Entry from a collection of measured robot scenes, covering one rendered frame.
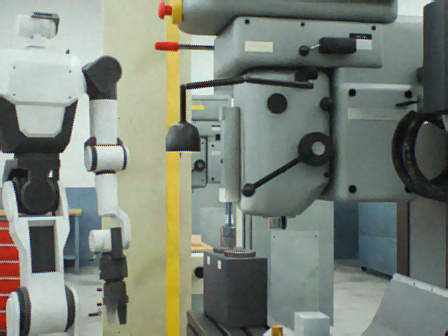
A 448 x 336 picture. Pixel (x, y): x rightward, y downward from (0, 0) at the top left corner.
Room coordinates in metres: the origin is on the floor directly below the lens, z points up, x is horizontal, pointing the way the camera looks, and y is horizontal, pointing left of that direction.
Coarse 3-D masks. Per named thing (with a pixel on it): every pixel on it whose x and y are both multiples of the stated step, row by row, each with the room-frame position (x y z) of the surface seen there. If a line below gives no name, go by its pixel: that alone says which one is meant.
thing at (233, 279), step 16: (208, 256) 1.98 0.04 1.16; (224, 256) 1.88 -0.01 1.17; (240, 256) 1.85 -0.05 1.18; (256, 256) 1.88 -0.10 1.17; (208, 272) 1.98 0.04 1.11; (224, 272) 1.84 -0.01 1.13; (240, 272) 1.84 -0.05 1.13; (256, 272) 1.85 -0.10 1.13; (208, 288) 1.98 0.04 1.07; (224, 288) 1.84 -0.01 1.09; (240, 288) 1.84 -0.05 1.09; (256, 288) 1.85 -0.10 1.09; (208, 304) 1.98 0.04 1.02; (224, 304) 1.84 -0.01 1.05; (240, 304) 1.84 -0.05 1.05; (256, 304) 1.85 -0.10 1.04; (224, 320) 1.84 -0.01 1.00; (240, 320) 1.84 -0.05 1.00; (256, 320) 1.85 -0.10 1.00
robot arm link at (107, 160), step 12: (96, 156) 2.09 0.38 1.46; (108, 156) 2.10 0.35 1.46; (120, 156) 2.12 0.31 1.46; (96, 168) 2.10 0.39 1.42; (108, 168) 2.12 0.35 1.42; (120, 168) 2.14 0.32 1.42; (96, 180) 2.13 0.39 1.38; (108, 180) 2.12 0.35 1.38; (108, 192) 2.12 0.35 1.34; (108, 204) 2.11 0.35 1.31
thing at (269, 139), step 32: (256, 96) 1.43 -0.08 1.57; (288, 96) 1.43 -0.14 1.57; (320, 96) 1.45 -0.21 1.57; (256, 128) 1.43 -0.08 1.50; (288, 128) 1.43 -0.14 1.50; (320, 128) 1.44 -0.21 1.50; (256, 160) 1.43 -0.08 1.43; (288, 160) 1.43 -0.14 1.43; (256, 192) 1.44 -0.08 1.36; (288, 192) 1.44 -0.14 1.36; (320, 192) 1.48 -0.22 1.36
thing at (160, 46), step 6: (156, 42) 1.56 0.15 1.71; (162, 42) 1.57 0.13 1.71; (168, 42) 1.57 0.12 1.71; (174, 42) 1.57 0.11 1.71; (156, 48) 1.56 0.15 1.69; (162, 48) 1.57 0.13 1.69; (168, 48) 1.57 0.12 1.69; (174, 48) 1.57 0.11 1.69; (180, 48) 1.58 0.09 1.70; (186, 48) 1.58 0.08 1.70; (192, 48) 1.58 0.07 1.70; (198, 48) 1.59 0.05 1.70; (204, 48) 1.59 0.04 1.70; (210, 48) 1.59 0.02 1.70
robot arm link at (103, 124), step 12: (96, 108) 2.13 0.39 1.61; (108, 108) 2.13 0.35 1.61; (96, 120) 2.13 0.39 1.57; (108, 120) 2.13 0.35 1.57; (96, 132) 2.13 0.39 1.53; (108, 132) 2.13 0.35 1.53; (84, 144) 2.15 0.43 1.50; (96, 144) 2.13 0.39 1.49; (108, 144) 2.13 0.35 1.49; (120, 144) 2.16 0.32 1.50; (84, 156) 2.13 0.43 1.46
